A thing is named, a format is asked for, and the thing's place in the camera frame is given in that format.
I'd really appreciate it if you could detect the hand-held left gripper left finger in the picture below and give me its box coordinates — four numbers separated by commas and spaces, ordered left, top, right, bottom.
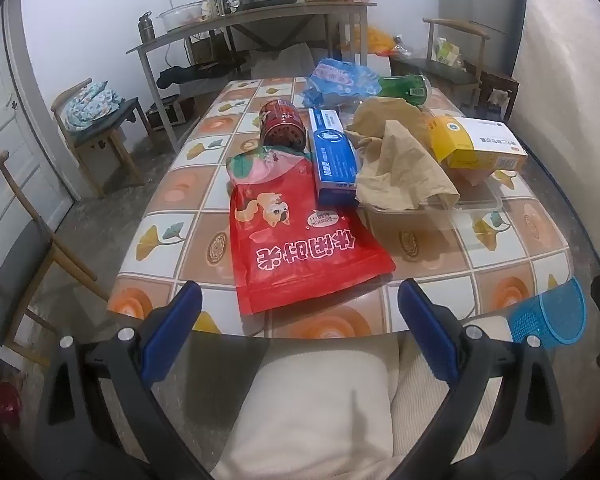
32, 280, 216, 480

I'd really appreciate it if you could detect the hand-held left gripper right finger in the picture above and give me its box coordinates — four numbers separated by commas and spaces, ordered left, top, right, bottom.
387, 277, 568, 480

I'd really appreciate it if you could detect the blue plastic wastebasket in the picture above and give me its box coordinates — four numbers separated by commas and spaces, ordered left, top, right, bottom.
507, 276, 587, 348

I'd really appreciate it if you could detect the clear plastic container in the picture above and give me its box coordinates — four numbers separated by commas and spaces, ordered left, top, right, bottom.
365, 167, 504, 231

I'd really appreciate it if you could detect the red snack bag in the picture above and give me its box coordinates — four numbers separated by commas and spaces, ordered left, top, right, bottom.
226, 145, 397, 317

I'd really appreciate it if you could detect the brown paper bag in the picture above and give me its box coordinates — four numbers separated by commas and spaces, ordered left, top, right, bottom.
345, 97, 461, 211

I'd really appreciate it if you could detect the yellow and white box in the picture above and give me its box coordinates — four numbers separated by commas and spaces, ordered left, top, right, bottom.
430, 115, 529, 171

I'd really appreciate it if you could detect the blue box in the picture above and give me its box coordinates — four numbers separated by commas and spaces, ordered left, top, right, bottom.
307, 107, 359, 207

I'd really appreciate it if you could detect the red can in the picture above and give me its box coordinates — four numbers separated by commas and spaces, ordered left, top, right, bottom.
258, 100, 308, 153

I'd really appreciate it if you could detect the green plastic bottle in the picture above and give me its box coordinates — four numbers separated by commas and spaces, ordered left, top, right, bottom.
377, 74, 433, 107

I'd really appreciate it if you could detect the blue plastic packet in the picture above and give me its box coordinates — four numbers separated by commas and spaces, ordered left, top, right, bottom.
301, 57, 383, 111

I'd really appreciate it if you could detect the patterned dining table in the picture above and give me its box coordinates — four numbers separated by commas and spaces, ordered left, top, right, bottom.
106, 76, 576, 338

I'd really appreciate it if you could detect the wooden chair with dark seat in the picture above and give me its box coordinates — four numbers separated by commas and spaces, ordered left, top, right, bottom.
0, 150, 111, 368

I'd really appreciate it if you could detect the red object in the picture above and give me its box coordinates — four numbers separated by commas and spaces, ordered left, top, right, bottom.
0, 382, 23, 428

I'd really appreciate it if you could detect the wooden chair with green seat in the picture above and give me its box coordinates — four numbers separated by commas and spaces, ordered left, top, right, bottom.
51, 77, 153, 198

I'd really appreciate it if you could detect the white mattress with blue edge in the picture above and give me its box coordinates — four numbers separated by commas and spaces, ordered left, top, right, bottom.
500, 0, 600, 266

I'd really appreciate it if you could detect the floral cloth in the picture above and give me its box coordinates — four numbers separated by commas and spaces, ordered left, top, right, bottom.
62, 80, 126, 132

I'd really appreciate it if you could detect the wooden armchair with black seat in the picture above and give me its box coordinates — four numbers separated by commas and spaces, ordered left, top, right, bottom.
390, 17, 491, 106

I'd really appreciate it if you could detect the dark wooden stool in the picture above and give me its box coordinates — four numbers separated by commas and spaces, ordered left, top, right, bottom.
462, 60, 521, 121

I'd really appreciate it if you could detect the black clothing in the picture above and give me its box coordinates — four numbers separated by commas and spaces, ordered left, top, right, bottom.
157, 55, 246, 88

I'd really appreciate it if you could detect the white door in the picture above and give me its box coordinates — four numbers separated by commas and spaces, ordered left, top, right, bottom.
0, 10, 76, 261

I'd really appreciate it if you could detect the green and white carton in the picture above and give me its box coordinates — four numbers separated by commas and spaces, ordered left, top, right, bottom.
432, 37, 463, 68

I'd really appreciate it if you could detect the yellow plastic bag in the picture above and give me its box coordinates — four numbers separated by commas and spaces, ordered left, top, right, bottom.
369, 25, 398, 56

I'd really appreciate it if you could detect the white sack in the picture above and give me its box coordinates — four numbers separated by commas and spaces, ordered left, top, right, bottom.
252, 42, 313, 81

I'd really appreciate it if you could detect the steel water bottle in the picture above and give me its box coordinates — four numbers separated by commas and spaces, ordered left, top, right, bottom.
138, 11, 157, 43

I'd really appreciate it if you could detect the glass bowl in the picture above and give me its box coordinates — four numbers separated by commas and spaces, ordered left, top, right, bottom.
157, 2, 208, 35

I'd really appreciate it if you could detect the grey metal side table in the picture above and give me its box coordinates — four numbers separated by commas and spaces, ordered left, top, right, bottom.
126, 0, 378, 153

